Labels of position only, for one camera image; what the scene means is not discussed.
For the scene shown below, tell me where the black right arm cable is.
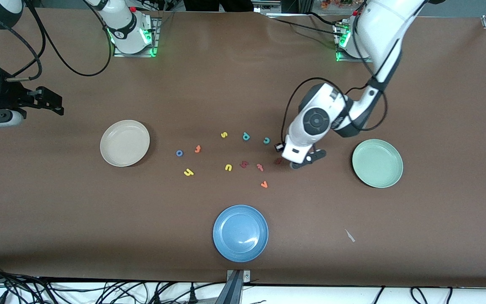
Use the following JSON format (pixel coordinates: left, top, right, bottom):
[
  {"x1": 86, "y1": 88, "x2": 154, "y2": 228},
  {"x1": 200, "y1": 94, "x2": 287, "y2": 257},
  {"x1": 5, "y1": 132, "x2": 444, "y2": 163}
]
[{"x1": 0, "y1": 0, "x2": 113, "y2": 77}]

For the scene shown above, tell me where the black looped cable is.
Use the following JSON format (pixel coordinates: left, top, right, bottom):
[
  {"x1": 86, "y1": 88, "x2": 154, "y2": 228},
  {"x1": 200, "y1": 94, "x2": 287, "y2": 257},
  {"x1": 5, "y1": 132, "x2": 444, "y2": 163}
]
[{"x1": 409, "y1": 286, "x2": 430, "y2": 304}]

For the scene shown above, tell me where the grey metal camera bracket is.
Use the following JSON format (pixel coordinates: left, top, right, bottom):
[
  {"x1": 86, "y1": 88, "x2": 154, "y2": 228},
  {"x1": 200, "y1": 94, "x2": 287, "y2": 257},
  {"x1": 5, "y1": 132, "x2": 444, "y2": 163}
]
[{"x1": 225, "y1": 269, "x2": 252, "y2": 304}]

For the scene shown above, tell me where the green round plate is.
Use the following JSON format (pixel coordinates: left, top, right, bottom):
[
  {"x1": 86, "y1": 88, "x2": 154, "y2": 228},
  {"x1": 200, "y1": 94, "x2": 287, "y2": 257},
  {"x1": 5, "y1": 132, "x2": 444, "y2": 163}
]
[{"x1": 352, "y1": 139, "x2": 404, "y2": 188}]

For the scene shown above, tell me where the black floor cable tangle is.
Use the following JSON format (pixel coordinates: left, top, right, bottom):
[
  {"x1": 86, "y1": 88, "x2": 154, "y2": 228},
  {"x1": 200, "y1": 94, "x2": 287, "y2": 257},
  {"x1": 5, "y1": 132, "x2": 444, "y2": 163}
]
[{"x1": 0, "y1": 262, "x2": 227, "y2": 304}]

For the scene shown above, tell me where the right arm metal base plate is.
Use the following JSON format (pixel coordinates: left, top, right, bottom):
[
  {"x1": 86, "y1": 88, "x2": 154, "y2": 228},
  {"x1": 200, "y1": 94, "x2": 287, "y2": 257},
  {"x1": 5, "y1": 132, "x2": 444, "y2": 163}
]
[{"x1": 113, "y1": 17, "x2": 162, "y2": 58}]

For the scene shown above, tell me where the orange flower decoration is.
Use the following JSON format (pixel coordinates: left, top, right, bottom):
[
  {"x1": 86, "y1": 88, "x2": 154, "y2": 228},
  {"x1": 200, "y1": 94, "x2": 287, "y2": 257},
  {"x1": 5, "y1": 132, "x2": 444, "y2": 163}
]
[{"x1": 321, "y1": 0, "x2": 353, "y2": 10}]

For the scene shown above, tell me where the white power strip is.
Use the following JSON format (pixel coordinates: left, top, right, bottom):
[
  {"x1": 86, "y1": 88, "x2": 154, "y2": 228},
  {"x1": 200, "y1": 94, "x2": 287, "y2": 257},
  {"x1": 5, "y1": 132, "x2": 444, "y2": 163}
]
[{"x1": 254, "y1": 1, "x2": 281, "y2": 13}]

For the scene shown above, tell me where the brown paper table cover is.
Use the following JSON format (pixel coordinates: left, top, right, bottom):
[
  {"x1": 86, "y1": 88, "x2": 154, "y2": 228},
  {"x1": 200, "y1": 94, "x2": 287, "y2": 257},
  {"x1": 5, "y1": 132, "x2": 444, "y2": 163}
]
[{"x1": 0, "y1": 8, "x2": 486, "y2": 288}]

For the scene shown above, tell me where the blue round plate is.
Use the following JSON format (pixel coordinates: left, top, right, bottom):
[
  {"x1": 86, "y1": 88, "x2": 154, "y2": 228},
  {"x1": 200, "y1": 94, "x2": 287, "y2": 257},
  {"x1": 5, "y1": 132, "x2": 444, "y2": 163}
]
[{"x1": 213, "y1": 205, "x2": 269, "y2": 263}]

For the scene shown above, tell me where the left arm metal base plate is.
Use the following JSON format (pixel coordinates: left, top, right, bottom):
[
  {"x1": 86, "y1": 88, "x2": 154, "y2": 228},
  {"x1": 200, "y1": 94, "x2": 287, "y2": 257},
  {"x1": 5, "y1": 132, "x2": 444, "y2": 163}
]
[{"x1": 334, "y1": 22, "x2": 374, "y2": 63}]

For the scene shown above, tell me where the thin black table cable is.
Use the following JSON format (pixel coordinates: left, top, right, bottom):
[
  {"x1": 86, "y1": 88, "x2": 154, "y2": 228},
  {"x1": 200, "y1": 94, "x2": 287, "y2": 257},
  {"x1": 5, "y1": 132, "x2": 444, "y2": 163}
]
[
  {"x1": 308, "y1": 11, "x2": 340, "y2": 27},
  {"x1": 265, "y1": 16, "x2": 344, "y2": 38}
]

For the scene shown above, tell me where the beige round plate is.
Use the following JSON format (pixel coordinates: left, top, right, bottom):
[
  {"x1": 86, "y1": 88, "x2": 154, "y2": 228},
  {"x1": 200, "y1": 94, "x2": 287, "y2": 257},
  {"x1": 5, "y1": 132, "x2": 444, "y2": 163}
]
[{"x1": 100, "y1": 120, "x2": 151, "y2": 167}]

